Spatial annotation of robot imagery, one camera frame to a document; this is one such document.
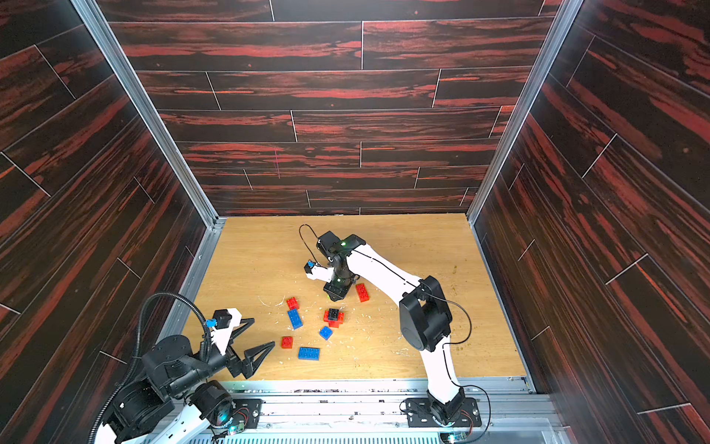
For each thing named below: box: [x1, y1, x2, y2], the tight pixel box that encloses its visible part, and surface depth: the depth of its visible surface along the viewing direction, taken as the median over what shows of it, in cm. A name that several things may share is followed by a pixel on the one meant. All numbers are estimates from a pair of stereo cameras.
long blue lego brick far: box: [287, 308, 304, 331], surface depth 92 cm
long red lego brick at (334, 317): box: [323, 308, 345, 329], surface depth 88 cm
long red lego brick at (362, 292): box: [355, 283, 370, 303], surface depth 98 cm
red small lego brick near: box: [281, 336, 294, 349], surface depth 88 cm
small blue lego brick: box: [318, 325, 334, 341], surface depth 89 cm
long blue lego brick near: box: [297, 346, 321, 361], surface depth 85 cm
